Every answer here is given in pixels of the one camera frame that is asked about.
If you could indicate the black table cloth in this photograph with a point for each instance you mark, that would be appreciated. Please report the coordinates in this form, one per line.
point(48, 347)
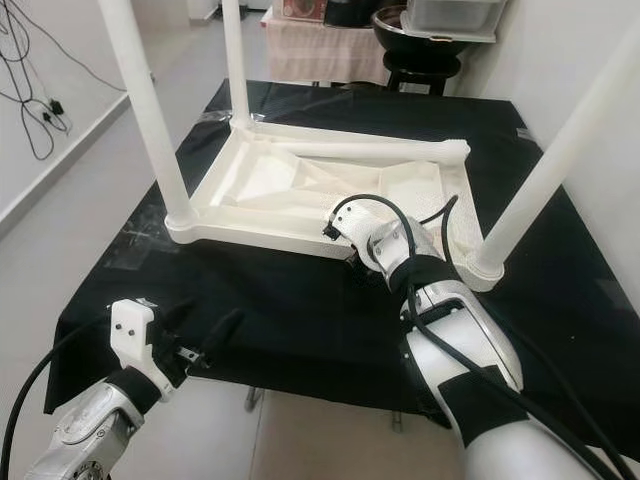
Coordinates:
point(290, 320)

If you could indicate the red printed box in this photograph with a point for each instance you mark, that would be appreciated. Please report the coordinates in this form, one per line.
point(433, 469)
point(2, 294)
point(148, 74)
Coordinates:
point(305, 8)

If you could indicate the clear tape strip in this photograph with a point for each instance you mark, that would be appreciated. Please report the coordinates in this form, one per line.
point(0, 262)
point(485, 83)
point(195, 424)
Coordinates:
point(525, 133)
point(610, 295)
point(145, 245)

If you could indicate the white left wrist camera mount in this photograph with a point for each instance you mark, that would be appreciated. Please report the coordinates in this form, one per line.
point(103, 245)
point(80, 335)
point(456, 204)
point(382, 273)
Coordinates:
point(135, 330)

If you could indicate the clear plastic storage box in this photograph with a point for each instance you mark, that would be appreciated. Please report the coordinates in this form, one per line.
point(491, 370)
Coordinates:
point(455, 12)

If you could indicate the white plastic table top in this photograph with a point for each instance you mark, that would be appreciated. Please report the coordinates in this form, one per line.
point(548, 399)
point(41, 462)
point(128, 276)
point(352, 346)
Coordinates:
point(260, 180)

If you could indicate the black bag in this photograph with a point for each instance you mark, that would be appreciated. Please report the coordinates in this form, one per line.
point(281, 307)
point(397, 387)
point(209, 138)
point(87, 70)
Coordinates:
point(350, 10)

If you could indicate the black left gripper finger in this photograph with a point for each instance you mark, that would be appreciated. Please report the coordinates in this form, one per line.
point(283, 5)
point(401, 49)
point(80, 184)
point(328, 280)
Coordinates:
point(225, 335)
point(178, 313)

